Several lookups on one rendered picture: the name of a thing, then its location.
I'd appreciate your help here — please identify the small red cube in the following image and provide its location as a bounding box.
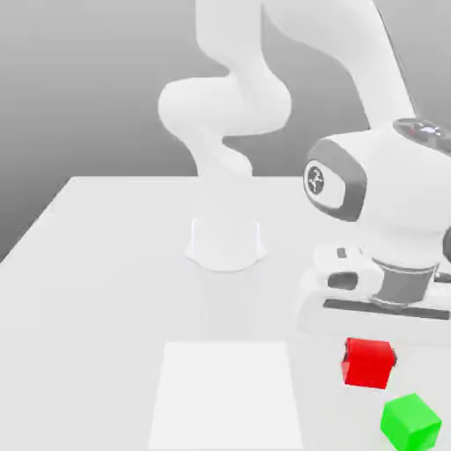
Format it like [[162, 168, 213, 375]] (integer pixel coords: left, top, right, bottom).
[[340, 336, 398, 391]]

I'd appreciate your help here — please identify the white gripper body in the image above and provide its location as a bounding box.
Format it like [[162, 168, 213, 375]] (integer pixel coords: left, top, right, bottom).
[[296, 281, 451, 348]]

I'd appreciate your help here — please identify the small green cube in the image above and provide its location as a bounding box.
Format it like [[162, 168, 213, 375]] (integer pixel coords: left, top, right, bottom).
[[379, 392, 443, 451]]

